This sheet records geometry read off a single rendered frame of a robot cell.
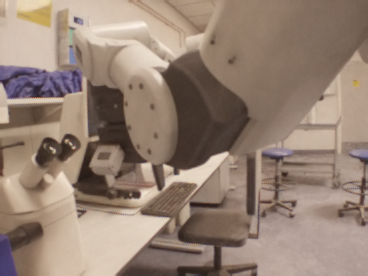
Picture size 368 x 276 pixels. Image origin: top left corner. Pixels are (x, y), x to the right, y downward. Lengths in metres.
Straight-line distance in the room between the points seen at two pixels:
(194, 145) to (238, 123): 0.03
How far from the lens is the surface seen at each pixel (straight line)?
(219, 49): 0.16
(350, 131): 6.45
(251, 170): 1.36
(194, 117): 0.17
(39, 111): 1.77
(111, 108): 0.43
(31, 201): 0.64
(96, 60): 0.38
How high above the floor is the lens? 1.18
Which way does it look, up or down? 7 degrees down
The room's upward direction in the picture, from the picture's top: 3 degrees counter-clockwise
